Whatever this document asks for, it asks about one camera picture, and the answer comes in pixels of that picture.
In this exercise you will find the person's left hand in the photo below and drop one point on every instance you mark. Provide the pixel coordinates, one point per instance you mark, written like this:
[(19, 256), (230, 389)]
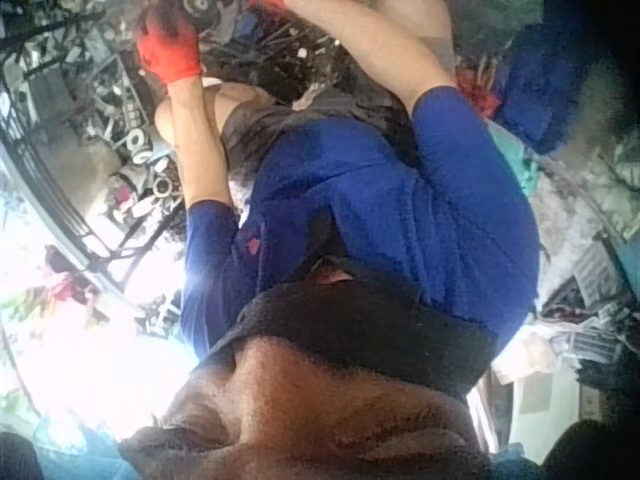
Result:
[(170, 55)]

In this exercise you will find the person's right hand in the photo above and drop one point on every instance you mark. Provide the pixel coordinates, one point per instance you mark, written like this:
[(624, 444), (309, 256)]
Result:
[(269, 4)]

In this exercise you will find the round metal wheel part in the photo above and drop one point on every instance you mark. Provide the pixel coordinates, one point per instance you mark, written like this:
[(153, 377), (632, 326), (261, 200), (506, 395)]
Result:
[(202, 9)]

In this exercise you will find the heap of metal scrap parts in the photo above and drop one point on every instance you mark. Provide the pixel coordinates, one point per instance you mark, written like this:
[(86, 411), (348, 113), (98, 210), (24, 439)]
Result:
[(110, 115)]

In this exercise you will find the red cloth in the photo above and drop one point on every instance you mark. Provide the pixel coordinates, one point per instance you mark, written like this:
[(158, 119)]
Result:
[(477, 95)]

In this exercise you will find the blue cloth bundle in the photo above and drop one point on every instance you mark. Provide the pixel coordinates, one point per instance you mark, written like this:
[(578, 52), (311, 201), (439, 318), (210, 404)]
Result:
[(540, 85)]

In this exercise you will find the teal plastic item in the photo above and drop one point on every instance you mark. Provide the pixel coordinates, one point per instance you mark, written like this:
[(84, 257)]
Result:
[(526, 167)]

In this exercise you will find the blue plastic bag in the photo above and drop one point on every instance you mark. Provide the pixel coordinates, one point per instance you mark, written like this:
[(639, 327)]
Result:
[(82, 452)]

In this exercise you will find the heap of grey scrap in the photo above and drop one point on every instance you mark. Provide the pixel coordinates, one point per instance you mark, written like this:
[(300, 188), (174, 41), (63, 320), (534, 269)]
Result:
[(590, 295)]

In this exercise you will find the white carton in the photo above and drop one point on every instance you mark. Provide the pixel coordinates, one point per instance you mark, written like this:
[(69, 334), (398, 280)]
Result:
[(537, 380)]

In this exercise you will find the black metal frame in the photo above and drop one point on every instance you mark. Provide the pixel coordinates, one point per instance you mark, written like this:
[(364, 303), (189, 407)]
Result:
[(45, 165)]

